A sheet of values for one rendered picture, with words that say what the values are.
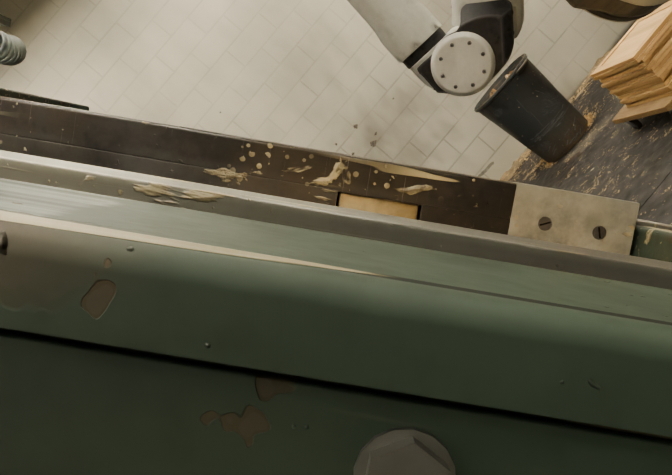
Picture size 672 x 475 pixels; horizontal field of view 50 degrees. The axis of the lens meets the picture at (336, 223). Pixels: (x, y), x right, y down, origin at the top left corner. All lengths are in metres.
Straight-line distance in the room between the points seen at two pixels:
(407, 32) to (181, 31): 5.18
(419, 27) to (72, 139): 0.44
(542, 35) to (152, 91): 3.21
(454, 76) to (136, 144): 0.39
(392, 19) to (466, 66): 0.11
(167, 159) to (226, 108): 5.18
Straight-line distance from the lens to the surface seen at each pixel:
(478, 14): 0.90
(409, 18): 0.93
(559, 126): 5.06
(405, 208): 0.72
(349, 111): 5.90
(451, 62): 0.90
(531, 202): 0.74
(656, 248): 0.74
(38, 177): 0.38
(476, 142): 6.04
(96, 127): 0.75
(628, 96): 4.18
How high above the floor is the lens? 1.18
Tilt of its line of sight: 3 degrees down
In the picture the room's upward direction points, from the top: 50 degrees counter-clockwise
